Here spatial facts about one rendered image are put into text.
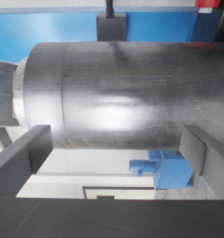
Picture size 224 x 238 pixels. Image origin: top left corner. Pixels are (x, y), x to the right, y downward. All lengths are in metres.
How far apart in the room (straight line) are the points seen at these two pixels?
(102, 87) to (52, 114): 0.09
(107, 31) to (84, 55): 0.34
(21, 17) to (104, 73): 0.55
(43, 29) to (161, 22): 0.43
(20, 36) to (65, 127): 0.56
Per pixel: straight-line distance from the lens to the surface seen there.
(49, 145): 0.17
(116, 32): 0.62
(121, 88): 0.26
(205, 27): 0.60
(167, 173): 2.94
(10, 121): 0.37
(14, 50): 0.82
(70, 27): 0.72
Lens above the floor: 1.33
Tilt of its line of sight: 1 degrees up
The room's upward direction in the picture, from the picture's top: 90 degrees counter-clockwise
